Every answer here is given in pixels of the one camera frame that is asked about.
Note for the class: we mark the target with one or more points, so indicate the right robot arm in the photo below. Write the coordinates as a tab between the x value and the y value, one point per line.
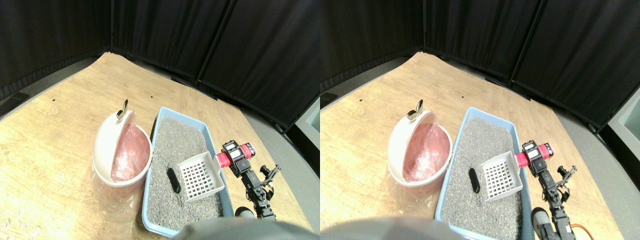
257	195
552	200

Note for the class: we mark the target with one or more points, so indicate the black bracket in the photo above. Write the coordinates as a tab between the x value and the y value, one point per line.
567	174
270	172

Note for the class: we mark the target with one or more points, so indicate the white shelf unit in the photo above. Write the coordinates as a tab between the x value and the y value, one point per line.
627	117
311	122

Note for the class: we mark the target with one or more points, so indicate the blue litter tray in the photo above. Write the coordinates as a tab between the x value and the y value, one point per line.
185	140
485	140

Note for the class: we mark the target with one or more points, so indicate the white bin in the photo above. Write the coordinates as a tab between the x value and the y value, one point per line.
105	150
400	150

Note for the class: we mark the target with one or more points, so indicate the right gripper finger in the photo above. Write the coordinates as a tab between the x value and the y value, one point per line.
531	147
230	146

